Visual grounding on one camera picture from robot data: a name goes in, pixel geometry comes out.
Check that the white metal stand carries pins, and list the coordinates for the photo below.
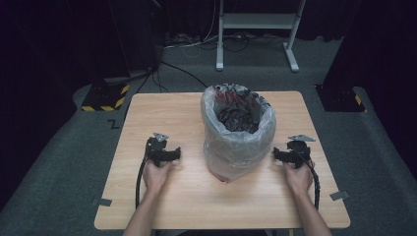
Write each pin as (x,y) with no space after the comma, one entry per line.
(259,20)

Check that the person's left hand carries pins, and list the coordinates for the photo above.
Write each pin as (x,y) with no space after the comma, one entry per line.
(156,177)

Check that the clear plastic garbage bag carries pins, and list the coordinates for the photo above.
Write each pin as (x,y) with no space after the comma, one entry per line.
(238,150)

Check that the grey tape piece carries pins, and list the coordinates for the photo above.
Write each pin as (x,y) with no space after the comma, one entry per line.
(102,202)
(339,195)

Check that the black crumpled plastic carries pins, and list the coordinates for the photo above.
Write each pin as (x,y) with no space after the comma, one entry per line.
(238,118)

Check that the person's right hand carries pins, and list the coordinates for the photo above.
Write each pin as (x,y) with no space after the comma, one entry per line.
(297,179)

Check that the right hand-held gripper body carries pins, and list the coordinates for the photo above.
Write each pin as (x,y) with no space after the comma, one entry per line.
(299,151)

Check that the black base yellow mark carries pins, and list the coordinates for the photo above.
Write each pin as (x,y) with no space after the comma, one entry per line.
(341,98)

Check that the black base yellow striped edge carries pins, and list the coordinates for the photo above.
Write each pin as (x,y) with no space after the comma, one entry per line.
(105,98)

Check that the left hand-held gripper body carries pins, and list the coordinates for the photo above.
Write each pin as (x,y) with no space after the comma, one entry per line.
(156,151)

